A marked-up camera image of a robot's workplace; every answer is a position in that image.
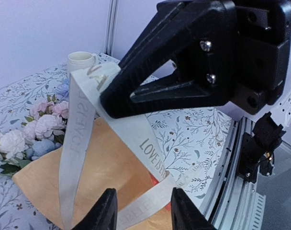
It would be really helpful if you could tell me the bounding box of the aluminium front rail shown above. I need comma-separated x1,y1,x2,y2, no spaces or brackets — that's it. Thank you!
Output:
199,117,266,230

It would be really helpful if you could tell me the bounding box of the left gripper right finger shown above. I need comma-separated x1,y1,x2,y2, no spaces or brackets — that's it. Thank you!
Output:
170,188,216,230

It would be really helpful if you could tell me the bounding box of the white printed ribbon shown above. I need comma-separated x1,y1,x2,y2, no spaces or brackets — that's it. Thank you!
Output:
58,62,198,230

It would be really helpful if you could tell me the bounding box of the white ceramic mug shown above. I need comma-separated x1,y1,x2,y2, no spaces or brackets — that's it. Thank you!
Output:
67,51,99,73

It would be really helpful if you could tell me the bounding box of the right aluminium frame post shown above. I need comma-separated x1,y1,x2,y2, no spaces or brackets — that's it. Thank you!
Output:
104,0,119,56

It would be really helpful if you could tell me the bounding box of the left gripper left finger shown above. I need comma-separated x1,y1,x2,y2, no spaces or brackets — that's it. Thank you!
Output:
72,188,118,230

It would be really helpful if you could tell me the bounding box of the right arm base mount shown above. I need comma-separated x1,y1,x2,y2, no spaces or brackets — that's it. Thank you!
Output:
237,112,286,183

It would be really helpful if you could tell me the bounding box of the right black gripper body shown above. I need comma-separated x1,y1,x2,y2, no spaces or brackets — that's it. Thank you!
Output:
207,0,291,115

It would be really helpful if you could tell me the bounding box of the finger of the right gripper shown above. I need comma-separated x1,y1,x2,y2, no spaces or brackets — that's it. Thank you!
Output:
100,31,236,118
119,0,236,72

